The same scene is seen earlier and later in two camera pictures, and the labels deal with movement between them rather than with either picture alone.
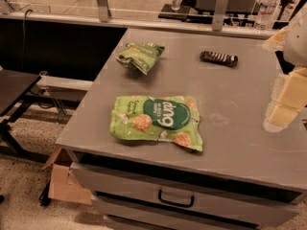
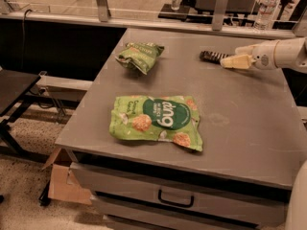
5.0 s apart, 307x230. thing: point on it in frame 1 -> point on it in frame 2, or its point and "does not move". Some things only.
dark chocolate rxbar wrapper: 226,59 does not move
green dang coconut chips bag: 171,119 does not move
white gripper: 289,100 -> 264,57
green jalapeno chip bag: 140,56 does not move
